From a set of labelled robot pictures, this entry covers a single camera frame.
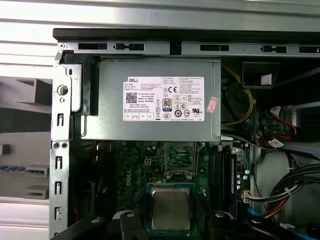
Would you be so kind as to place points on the cream four-pin power connector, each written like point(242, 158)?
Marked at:
point(147, 161)

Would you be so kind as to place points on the black PC case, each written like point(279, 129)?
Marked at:
point(60, 125)

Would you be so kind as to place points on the black case bracket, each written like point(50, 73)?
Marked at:
point(250, 72)

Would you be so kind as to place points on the black case fan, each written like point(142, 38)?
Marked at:
point(87, 187)

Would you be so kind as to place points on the green Dell motherboard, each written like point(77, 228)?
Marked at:
point(135, 160)

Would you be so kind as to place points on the grey power supply unit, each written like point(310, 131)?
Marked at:
point(112, 125)

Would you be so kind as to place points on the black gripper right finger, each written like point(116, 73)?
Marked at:
point(220, 225)

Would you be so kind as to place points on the silver topped CPU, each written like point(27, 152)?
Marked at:
point(170, 207)

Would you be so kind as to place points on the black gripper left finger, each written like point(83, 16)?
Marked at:
point(130, 225)

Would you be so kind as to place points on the RAM stick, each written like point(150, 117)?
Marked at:
point(15, 168)

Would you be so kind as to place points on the metal socket cover frame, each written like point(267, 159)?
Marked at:
point(167, 156)

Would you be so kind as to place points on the grey metal drive cage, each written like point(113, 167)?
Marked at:
point(307, 115)

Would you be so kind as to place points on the black RAM slot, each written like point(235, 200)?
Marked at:
point(225, 180)
point(215, 180)

